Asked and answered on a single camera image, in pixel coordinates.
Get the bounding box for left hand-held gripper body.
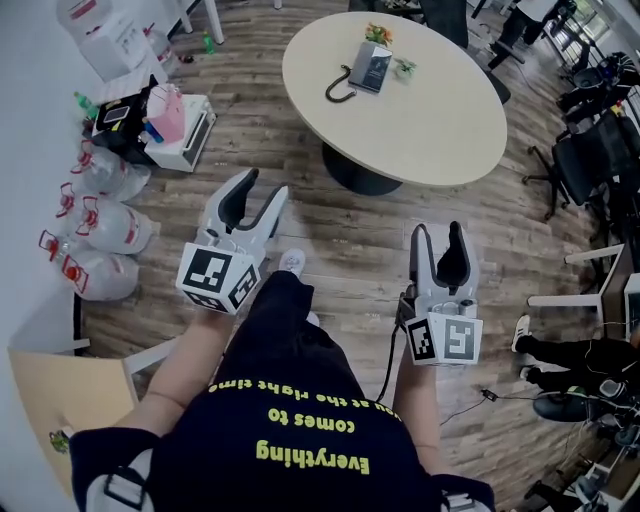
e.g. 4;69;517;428
175;219;271;316

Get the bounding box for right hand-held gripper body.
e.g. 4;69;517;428
397;283;484;367

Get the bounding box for person's left forearm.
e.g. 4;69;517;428
132;307;244;439

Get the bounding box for person's right forearm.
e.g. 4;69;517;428
391;358;445;479

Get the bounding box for person's white shoe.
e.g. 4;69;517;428
278;247;308;279
511;314;532;354

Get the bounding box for white microwave oven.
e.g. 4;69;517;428
143;93;218;174

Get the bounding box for person's dark trousers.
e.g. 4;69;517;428
213;269;367;399

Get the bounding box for pink paper bag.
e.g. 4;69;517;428
145;83;187;147

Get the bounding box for black storage box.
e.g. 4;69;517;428
91;85;162;167

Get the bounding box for round beige table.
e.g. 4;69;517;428
281;10;510;197

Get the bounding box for dark printed t-shirt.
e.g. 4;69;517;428
68;368;497;512

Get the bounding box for small green pot plant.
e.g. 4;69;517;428
392;56;418;82

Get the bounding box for white water dispenser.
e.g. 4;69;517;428
56;0;170;84

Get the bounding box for orange flower pot plant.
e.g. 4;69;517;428
363;21;394;48

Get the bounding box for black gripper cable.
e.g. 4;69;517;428
378;293;417;402

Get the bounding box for black floor cable with adapter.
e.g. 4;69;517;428
438;386;544;427

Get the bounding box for white metal desk frame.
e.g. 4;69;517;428
526;243;627;312

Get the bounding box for grey harness strap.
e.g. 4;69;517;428
88;448;154;512

